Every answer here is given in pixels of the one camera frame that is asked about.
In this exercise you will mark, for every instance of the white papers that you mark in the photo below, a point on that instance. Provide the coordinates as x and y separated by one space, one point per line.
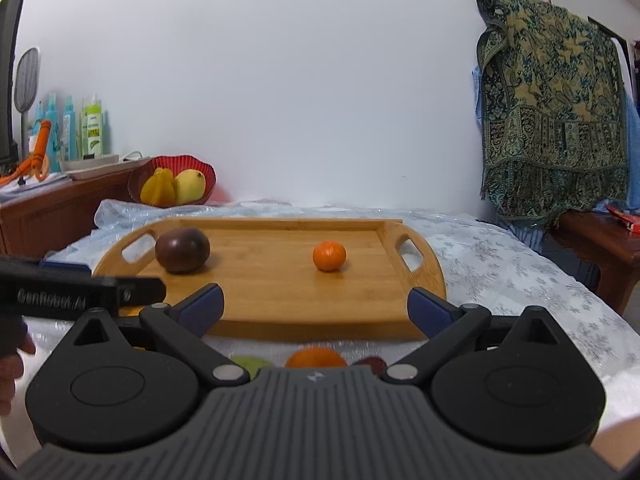
40 181

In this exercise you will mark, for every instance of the small tangerine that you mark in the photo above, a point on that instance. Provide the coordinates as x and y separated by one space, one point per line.
329 256

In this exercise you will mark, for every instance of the large orange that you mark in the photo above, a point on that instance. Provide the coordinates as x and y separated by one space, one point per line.
316 358

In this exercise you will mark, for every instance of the yellow mango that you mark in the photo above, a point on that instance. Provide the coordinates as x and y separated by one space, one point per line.
190 186

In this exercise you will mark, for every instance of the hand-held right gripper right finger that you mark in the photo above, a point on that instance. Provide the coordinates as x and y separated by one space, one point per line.
430 310

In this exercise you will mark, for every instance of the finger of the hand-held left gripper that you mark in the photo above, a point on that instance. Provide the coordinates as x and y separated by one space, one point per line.
100 295
65 266

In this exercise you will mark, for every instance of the person's right forearm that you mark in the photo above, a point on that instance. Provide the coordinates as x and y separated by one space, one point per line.
620 442

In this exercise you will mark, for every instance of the dark red fruit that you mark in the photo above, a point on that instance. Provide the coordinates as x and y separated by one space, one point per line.
372 364

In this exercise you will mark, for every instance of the red packet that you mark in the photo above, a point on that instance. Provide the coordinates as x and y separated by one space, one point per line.
625 217

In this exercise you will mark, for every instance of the electric fly swatter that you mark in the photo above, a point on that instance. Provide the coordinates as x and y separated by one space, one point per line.
26 80

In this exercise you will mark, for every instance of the brown wooden cabinet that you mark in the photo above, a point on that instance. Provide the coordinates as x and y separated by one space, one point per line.
55 215

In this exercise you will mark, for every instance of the dark wooden side table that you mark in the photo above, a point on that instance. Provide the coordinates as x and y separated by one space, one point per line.
595 245

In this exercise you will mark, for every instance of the white power strip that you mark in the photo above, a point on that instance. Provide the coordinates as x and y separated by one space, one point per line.
90 161

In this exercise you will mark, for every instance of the red glass bowl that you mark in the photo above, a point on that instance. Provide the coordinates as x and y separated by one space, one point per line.
200 167

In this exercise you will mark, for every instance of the green apple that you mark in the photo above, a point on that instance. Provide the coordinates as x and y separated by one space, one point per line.
252 366

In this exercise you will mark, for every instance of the green label bottle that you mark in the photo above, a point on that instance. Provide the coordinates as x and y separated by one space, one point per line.
93 127

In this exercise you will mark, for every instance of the snowflake plastic tablecloth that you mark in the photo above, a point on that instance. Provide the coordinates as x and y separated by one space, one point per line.
500 270

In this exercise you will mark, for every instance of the dark purple passion fruit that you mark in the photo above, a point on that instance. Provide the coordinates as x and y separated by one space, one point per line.
182 250

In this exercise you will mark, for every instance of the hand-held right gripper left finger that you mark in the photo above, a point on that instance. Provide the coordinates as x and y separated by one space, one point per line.
205 305

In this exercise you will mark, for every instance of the person's left hand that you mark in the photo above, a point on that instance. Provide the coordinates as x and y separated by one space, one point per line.
10 385

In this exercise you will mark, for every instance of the black monitor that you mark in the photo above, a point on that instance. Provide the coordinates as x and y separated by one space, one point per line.
9 85

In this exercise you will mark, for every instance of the green patterned scarf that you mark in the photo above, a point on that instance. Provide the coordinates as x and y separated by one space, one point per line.
550 110

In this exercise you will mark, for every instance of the yellow starfruit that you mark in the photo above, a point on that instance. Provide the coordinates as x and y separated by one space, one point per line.
158 188

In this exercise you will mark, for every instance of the teal spray bottle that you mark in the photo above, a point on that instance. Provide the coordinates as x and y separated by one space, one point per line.
70 130
52 130

